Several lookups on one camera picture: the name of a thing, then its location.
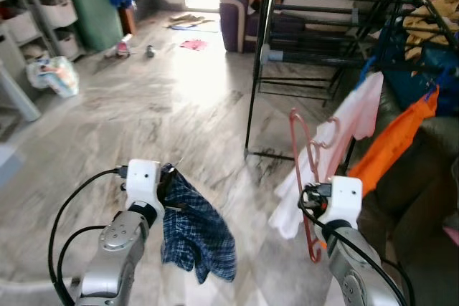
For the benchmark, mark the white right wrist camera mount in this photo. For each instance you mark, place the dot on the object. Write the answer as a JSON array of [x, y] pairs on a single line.
[[344, 198]]

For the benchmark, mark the white shirt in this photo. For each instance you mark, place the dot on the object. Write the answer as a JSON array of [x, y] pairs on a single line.
[[358, 116]]

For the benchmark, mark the green leather sofa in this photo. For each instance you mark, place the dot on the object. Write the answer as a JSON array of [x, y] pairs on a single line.
[[423, 213]]

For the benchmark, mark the pink floor cloth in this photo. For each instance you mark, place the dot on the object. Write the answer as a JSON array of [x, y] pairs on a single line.
[[193, 44]]

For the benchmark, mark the blue plaid garment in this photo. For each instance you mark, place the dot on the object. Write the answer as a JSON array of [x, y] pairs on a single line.
[[197, 234]]

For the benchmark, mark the pink plastic clothes hanger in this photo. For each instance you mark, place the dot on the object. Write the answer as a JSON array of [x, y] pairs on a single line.
[[301, 148]]

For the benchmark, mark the tan clothes on rack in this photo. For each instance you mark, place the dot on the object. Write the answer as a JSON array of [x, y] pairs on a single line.
[[430, 26]]

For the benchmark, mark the blue clothes pile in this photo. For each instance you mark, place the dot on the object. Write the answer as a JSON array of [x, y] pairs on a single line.
[[412, 84]]

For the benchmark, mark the brown floor cloth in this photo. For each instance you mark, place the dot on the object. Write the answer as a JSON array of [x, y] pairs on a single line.
[[188, 18]]

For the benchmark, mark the blue plastic hanger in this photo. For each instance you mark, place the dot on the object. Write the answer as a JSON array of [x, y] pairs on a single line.
[[436, 87], [366, 73]]

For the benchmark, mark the pink toy bottle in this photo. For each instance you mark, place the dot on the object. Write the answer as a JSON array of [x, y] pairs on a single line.
[[123, 46]]

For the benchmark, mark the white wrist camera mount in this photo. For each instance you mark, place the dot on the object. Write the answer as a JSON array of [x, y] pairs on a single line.
[[143, 184], [344, 198]]

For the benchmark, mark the printed diaper pack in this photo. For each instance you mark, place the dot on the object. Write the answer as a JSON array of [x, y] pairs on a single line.
[[56, 78]]

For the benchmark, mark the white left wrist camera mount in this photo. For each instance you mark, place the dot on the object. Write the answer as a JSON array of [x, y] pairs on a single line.
[[143, 184]]

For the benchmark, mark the purple sofa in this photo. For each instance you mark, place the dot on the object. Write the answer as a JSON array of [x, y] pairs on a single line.
[[240, 23]]

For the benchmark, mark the grey storage shelf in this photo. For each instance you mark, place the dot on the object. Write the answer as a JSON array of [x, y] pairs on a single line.
[[43, 12]]

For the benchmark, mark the brown wooden post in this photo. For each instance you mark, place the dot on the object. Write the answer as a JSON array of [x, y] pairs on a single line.
[[127, 21]]

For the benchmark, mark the orange shirt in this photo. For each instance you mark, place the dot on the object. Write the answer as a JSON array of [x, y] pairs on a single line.
[[394, 141]]

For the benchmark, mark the black metal drying rack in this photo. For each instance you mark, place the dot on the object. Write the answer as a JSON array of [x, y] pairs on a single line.
[[260, 69]]

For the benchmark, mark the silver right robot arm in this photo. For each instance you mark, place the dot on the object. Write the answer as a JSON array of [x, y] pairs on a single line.
[[355, 277]]

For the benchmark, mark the blue floor mat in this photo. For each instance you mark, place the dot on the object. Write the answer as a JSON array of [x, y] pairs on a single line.
[[201, 27]]

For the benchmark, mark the green plastic bin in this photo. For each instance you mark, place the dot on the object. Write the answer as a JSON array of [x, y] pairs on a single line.
[[97, 23]]

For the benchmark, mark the small white plastic table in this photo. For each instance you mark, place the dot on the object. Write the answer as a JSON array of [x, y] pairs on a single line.
[[18, 94]]

